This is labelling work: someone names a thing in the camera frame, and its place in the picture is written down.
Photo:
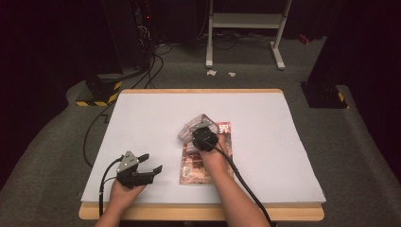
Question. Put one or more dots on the person's right hand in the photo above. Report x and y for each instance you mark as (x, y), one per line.
(214, 162)

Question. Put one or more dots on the wooden table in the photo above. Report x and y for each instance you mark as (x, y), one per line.
(189, 213)

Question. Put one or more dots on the small red object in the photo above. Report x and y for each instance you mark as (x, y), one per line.
(304, 38)

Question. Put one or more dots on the dark equipment rack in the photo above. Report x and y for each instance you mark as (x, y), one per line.
(145, 28)

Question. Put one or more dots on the white paper scrap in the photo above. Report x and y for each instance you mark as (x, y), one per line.
(232, 74)
(212, 72)

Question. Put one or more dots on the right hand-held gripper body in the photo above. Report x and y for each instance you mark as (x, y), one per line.
(205, 138)

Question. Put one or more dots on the person's left hand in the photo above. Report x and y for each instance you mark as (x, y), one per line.
(124, 195)

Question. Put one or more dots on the black post base yellow stripes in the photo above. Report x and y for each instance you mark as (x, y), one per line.
(101, 90)
(321, 96)

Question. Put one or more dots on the glossy magazine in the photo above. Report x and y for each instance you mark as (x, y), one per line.
(192, 171)

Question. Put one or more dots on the white table sheet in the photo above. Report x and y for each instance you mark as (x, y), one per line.
(268, 126)

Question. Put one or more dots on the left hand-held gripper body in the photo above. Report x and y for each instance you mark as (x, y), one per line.
(127, 164)

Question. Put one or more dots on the white metal stand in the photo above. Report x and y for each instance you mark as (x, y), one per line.
(246, 20)

